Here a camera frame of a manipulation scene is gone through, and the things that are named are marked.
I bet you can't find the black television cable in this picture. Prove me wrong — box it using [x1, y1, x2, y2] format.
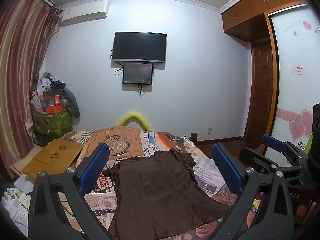
[110, 49, 124, 77]

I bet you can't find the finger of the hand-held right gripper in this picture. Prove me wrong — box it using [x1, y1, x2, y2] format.
[240, 147, 303, 180]
[261, 134, 310, 165]

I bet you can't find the small black monitor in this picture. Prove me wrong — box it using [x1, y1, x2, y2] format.
[122, 62, 153, 85]

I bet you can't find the white sliding wardrobe door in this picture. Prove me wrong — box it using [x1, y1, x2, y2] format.
[265, 4, 320, 155]

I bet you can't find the black wall television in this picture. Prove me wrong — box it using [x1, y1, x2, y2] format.
[112, 32, 167, 63]

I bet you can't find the orange box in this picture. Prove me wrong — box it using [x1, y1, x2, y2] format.
[46, 104, 64, 114]

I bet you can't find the yellow foam tube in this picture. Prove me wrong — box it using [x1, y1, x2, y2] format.
[118, 110, 152, 131]

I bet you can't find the pile of clothes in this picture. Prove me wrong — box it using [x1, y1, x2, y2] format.
[35, 71, 66, 98]

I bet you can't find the printed bedspread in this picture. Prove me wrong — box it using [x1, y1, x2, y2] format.
[1, 127, 265, 240]

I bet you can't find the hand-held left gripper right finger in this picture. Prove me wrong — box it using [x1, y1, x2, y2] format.
[211, 142, 294, 240]

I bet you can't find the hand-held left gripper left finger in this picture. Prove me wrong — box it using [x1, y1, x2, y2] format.
[28, 142, 113, 240]

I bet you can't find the striped curtain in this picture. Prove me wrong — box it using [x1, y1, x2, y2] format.
[0, 0, 62, 180]

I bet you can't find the white air conditioner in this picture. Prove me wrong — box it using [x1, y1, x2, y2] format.
[61, 0, 110, 27]

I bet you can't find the brown shirt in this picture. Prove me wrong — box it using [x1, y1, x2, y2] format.
[104, 148, 232, 239]

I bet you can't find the wooden lap desk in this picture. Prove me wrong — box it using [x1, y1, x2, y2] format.
[32, 139, 85, 169]

